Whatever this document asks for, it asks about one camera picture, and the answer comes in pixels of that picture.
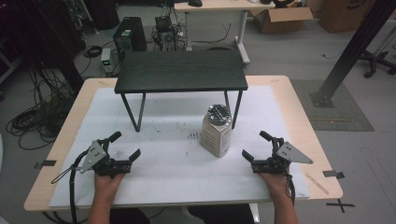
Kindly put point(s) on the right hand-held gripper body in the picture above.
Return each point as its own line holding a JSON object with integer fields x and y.
{"x": 275, "y": 165}

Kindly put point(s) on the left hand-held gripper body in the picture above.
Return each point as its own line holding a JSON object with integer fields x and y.
{"x": 104, "y": 163}

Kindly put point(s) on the beige jar with grey lid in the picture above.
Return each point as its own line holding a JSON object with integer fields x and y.
{"x": 216, "y": 133}

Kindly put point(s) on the black wooden shelf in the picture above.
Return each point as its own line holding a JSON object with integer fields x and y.
{"x": 180, "y": 71}

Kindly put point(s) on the person's right hand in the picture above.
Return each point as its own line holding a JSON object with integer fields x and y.
{"x": 275, "y": 185}

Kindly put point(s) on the person's left hand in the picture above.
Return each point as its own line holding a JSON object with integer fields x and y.
{"x": 107, "y": 186}

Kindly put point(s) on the white foam mat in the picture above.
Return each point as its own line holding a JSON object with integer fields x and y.
{"x": 174, "y": 177}

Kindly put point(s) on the thin wooden stick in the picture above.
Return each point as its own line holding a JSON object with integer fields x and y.
{"x": 317, "y": 183}

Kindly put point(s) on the black tape piece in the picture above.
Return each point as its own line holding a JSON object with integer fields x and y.
{"x": 46, "y": 163}
{"x": 333, "y": 174}

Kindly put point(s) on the white power supply unit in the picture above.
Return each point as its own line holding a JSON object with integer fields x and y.
{"x": 107, "y": 60}

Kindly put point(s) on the black tape cross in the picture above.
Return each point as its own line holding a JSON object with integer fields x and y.
{"x": 341, "y": 205}

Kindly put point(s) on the grey floor mat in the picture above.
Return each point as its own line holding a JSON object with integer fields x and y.
{"x": 342, "y": 118}

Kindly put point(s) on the black computer tower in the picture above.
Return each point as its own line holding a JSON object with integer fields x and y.
{"x": 129, "y": 35}

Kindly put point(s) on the small open computer with fan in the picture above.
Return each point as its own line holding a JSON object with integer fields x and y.
{"x": 166, "y": 34}

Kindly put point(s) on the open cardboard box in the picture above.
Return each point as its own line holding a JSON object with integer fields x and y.
{"x": 281, "y": 20}

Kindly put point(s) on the black aluminium column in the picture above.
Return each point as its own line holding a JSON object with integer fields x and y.
{"x": 351, "y": 53}

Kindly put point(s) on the black office chair base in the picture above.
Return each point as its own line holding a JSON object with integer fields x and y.
{"x": 375, "y": 62}

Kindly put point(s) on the white-legged wooden desk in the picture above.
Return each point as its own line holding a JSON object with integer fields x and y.
{"x": 218, "y": 5}

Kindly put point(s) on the large closed cardboard box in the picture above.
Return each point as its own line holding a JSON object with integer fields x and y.
{"x": 345, "y": 15}

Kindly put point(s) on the black computer mouse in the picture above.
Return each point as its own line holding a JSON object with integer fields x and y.
{"x": 195, "y": 2}

